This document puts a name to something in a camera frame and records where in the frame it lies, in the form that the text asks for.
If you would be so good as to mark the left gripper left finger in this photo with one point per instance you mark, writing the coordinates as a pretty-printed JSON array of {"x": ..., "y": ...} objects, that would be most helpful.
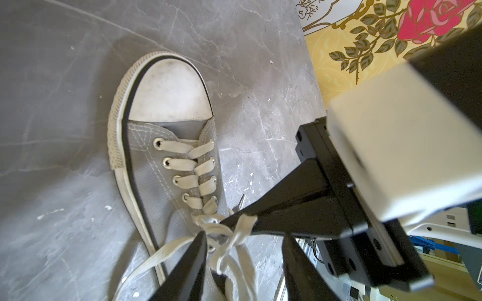
[{"x": 187, "y": 279}]

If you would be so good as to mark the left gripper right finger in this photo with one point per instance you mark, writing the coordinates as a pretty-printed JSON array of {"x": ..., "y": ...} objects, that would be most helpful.
[{"x": 303, "y": 281}]

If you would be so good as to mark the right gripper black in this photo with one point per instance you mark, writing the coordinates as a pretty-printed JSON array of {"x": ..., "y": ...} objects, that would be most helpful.
[{"x": 368, "y": 251}]

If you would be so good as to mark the white shoelace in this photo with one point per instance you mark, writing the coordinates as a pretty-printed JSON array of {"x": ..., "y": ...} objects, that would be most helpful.
[{"x": 187, "y": 170}]

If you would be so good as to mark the grey canvas sneaker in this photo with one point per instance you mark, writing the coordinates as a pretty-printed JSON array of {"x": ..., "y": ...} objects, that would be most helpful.
[{"x": 162, "y": 90}]

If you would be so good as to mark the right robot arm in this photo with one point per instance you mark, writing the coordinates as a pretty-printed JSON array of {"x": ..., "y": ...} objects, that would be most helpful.
[{"x": 454, "y": 69}]

